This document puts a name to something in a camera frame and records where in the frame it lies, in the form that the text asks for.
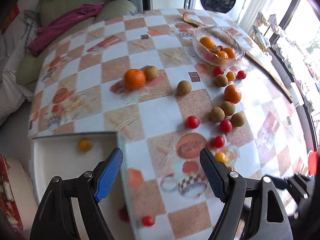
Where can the large orange left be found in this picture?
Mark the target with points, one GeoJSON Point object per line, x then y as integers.
{"type": "Point", "coordinates": [134, 79]}

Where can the red white round stool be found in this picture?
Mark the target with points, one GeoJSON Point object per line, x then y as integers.
{"type": "Point", "coordinates": [17, 196]}

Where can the red tomato in tray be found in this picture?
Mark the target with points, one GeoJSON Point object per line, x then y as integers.
{"type": "Point", "coordinates": [123, 214]}

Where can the red plastic cup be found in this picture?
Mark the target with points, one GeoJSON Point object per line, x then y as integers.
{"type": "Point", "coordinates": [312, 162]}

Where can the orange in bowl back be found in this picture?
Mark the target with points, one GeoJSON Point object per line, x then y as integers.
{"type": "Point", "coordinates": [207, 42]}

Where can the yellow-orange cherry tomato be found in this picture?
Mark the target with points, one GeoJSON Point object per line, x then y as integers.
{"type": "Point", "coordinates": [221, 157]}

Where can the red cherry tomato by cluster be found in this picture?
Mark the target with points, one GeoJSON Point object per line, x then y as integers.
{"type": "Point", "coordinates": [225, 126]}

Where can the large orange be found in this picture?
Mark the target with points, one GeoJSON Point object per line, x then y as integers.
{"type": "Point", "coordinates": [232, 94]}
{"type": "Point", "coordinates": [134, 79]}

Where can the magenta cloth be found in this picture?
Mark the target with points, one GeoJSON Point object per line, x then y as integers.
{"type": "Point", "coordinates": [46, 35]}

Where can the red cherry tomato lower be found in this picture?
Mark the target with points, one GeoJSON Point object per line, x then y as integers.
{"type": "Point", "coordinates": [218, 141]}

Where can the brown longan beside left orange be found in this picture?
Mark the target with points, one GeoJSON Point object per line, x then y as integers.
{"type": "Point", "coordinates": [150, 72]}

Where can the glass fruit bowl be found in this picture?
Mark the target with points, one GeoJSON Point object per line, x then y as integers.
{"type": "Point", "coordinates": [222, 39]}

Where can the brown longan cluster top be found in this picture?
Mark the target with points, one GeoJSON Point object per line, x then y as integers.
{"type": "Point", "coordinates": [228, 108]}

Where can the checkered fruit-print tablecloth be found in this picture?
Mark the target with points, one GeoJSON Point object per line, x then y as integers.
{"type": "Point", "coordinates": [81, 89]}

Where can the red tomato at tray edge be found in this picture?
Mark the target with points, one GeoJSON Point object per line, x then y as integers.
{"type": "Point", "coordinates": [148, 221]}

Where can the green sofa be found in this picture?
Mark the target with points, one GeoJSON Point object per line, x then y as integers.
{"type": "Point", "coordinates": [49, 10]}

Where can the wooden back scratcher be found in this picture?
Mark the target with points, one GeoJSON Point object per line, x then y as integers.
{"type": "Point", "coordinates": [252, 58]}

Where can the brown longan near bowl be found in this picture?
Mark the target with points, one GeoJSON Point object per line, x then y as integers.
{"type": "Point", "coordinates": [221, 80]}

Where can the orange in bowl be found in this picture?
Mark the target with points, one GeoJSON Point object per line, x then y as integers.
{"type": "Point", "coordinates": [207, 42]}
{"type": "Point", "coordinates": [230, 52]}
{"type": "Point", "coordinates": [222, 54]}

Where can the red cherry tomato centre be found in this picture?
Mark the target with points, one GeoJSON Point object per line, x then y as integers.
{"type": "Point", "coordinates": [192, 122]}

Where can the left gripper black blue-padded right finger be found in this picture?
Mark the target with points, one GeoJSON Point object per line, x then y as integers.
{"type": "Point", "coordinates": [255, 202]}

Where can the red cherry tomato near bowl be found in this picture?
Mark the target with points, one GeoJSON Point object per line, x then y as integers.
{"type": "Point", "coordinates": [218, 71]}

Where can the large orange right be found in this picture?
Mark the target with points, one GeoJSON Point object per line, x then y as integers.
{"type": "Point", "coordinates": [232, 94]}

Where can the striped grey blanket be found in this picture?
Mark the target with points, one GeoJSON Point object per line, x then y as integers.
{"type": "Point", "coordinates": [17, 33]}

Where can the brown longan centre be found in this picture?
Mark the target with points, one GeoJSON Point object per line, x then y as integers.
{"type": "Point", "coordinates": [184, 87]}

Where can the red cherry tomato far right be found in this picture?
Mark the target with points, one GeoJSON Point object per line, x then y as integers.
{"type": "Point", "coordinates": [241, 75]}

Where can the orange in bowl front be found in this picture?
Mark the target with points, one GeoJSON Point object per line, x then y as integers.
{"type": "Point", "coordinates": [222, 54]}

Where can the brown longan cluster left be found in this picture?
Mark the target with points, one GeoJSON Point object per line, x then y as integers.
{"type": "Point", "coordinates": [217, 114]}

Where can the yellow tomato in tray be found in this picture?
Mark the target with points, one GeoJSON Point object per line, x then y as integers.
{"type": "Point", "coordinates": [84, 145]}

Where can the orange in bowl right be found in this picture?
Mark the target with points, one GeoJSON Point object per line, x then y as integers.
{"type": "Point", "coordinates": [230, 52]}

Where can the small orange kumquat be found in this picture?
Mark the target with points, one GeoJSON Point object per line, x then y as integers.
{"type": "Point", "coordinates": [231, 76]}

